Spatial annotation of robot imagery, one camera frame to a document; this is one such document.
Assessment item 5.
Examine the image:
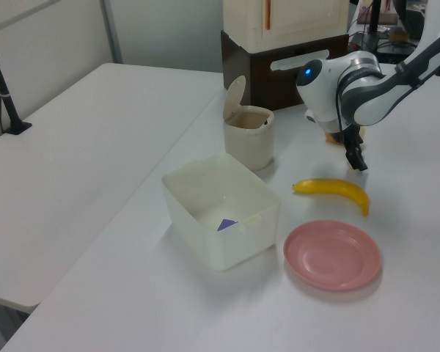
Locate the black monitor stand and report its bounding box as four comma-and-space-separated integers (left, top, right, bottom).
362, 0, 388, 36

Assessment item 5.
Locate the yellow toy banana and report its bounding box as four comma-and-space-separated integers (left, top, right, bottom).
292, 177, 370, 217

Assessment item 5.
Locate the beige trash can with lid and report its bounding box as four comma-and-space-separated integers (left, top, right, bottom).
222, 76, 276, 172

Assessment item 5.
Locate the purple card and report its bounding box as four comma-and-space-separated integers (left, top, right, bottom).
216, 218, 241, 232

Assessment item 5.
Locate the black camera stand pole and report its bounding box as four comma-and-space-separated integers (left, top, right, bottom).
0, 27, 33, 135

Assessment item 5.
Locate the toy bread with orange crust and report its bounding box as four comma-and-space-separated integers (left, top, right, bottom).
324, 126, 366, 146

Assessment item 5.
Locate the pink plate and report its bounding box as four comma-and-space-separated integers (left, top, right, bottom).
282, 219, 383, 293

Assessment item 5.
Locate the white plastic storage bin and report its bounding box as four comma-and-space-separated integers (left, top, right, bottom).
161, 153, 282, 272

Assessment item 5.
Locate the cream toy cabinet with handles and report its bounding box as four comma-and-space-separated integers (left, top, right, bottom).
222, 0, 351, 52

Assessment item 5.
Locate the dark brown drawer box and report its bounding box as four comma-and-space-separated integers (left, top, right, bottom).
220, 29, 350, 111

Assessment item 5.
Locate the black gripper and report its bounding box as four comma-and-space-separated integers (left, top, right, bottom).
335, 126, 369, 172

